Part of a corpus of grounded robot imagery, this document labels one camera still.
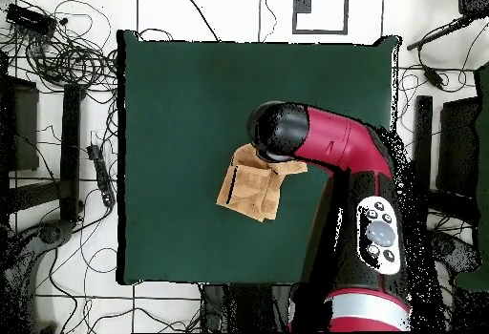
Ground black device box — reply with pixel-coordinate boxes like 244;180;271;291
457;0;489;17

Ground black power strip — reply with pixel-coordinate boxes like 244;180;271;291
86;143;117;208

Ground dark green table cloth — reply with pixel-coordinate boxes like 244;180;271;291
116;29;400;286

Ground black hub box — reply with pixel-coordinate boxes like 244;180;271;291
5;2;58;36

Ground black power adapter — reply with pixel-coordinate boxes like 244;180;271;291
421;64;446;92

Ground dark green hanging cloth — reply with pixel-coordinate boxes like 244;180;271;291
453;62;489;292

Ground long black cable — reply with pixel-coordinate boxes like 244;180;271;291
178;0;222;43

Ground tan terry towel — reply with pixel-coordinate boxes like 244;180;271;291
216;142;308;223

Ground black stand bar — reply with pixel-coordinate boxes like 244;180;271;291
409;94;435;231
59;82;86;224

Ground tangled black cables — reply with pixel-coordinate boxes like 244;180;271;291
0;0;119;94

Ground dark flat panel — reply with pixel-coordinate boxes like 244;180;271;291
0;74;40;173
436;95;481;199

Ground black rod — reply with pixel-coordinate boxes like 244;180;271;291
405;14;477;52

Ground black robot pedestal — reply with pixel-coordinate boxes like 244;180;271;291
201;282;293;333

